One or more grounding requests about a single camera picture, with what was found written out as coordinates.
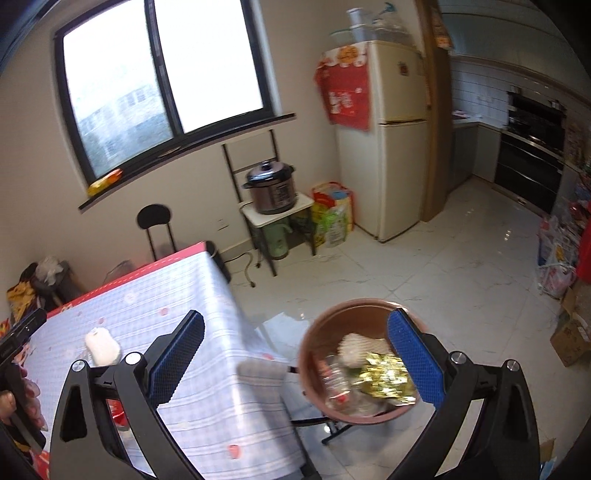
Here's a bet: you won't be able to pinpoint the plaid plastic table cover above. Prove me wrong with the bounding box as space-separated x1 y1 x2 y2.
18 251 309 480

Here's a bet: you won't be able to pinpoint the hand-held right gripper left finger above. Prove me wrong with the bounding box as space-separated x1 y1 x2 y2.
48 310 206 480

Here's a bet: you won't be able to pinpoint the black metal rack white shelf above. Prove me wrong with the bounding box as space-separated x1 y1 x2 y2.
222 129 319 278

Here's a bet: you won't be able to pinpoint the black round-back chair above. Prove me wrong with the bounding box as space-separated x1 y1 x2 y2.
136 204 178 264

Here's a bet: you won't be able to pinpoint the black framed window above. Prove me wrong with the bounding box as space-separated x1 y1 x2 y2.
54 0 296 213

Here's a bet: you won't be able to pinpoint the dark round stool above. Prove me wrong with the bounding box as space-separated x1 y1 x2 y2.
34 261 85 308

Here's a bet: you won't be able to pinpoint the person's left hand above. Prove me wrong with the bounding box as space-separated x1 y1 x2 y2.
0 364 48 432

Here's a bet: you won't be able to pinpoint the tall white lidded container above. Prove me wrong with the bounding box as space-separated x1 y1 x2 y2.
346 8 366 44

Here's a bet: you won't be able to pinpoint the pile of packaged goods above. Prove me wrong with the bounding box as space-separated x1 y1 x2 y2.
538 120 591 301

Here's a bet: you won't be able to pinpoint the cream two-door fridge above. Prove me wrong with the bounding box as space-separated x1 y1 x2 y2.
323 41 432 243

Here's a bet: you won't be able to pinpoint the green jug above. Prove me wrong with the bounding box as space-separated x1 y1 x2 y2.
261 222 294 259

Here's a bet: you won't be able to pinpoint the red printed fridge cloth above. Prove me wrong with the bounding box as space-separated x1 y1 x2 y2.
315 42 372 132

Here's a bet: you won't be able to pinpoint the black built-in oven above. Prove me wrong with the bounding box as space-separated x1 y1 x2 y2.
494 90 568 215

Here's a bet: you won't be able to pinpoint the yellow snack packet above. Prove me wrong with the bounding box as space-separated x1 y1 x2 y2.
88 169 124 195

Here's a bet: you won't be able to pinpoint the brown plastic bin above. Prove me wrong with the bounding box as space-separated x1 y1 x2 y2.
298 298 422 428

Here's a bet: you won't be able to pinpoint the crumpled white plastic bag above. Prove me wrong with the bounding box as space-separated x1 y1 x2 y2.
36 256 64 283

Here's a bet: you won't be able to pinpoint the colourful printed shopping bags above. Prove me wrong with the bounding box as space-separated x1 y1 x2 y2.
310 181 355 247

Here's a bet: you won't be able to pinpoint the black power cable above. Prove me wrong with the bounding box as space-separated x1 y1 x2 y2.
231 251 262 289

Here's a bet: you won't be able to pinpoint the cardboard boxes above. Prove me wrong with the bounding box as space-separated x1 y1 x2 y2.
549 284 591 367

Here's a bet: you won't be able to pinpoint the silver electric pressure cooker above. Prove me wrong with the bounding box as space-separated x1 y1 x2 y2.
241 160 297 215

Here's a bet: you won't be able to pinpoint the black cylindrical bin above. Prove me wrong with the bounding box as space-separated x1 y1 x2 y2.
205 241 232 283

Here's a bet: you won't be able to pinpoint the clear plastic packaging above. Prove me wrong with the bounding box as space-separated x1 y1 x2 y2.
316 353 370 416

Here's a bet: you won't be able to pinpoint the clear plastic containers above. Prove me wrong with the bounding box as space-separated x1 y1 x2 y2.
365 2 413 45

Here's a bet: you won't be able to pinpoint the grey plaid cushioned chair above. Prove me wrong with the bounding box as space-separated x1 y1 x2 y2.
238 359 356 480

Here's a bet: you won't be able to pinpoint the grey kitchen counter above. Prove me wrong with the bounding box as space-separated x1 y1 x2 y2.
452 111 505 185

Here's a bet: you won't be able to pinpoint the white foam fruit net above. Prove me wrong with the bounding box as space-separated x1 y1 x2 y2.
339 333 393 367

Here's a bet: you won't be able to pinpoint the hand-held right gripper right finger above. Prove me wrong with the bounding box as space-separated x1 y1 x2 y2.
387 308 541 480

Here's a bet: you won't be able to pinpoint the gold foil wrapper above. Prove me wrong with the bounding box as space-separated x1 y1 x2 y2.
353 352 417 407

